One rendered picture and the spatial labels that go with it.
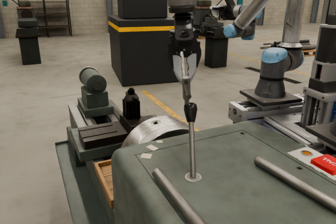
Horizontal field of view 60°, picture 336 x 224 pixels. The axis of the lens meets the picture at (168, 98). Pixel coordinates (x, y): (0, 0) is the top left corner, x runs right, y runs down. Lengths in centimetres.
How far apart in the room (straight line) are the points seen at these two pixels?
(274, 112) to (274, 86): 14
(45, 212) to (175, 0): 222
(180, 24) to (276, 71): 84
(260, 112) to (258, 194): 91
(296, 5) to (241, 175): 108
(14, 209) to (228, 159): 230
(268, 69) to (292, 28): 24
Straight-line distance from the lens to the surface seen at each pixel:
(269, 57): 150
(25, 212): 277
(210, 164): 72
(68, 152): 234
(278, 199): 65
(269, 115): 156
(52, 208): 272
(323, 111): 142
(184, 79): 79
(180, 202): 57
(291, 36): 162
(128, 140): 100
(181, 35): 72
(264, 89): 153
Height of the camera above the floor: 163
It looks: 19 degrees down
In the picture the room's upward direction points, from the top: straight up
